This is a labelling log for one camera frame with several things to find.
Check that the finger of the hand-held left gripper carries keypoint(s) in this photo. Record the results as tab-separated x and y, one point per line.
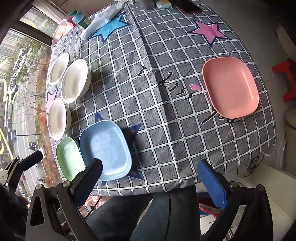
32	158

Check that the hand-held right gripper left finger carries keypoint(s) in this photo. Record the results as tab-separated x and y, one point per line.
92	171

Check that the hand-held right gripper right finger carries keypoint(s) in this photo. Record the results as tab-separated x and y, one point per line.
212	183

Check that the green square plate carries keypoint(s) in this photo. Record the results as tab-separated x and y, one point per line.
68	157

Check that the blue square plate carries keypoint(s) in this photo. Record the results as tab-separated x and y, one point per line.
108	148

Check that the small white bowl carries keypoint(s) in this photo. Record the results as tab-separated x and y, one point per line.
57	119
57	69

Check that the large white bowl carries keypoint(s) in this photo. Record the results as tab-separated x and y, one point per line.
74	81

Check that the pink square plate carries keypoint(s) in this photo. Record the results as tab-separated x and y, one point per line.
231	88

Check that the person's dark jeans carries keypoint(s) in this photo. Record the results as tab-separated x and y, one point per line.
138	217

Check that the grey checkered star tablecloth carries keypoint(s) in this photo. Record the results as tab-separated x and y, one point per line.
161	115

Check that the red plastic stool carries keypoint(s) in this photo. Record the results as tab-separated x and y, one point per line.
285	76

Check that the translucent pink basin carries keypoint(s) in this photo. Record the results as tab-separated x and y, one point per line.
59	31

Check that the green capped drink bottle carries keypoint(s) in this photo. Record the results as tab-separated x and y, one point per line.
79	19

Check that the black smartphone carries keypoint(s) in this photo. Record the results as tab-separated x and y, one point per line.
188	6

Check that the small tissue packet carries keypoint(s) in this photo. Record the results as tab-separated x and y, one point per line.
163	3

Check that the dark window frame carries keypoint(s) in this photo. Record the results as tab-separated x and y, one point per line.
25	24

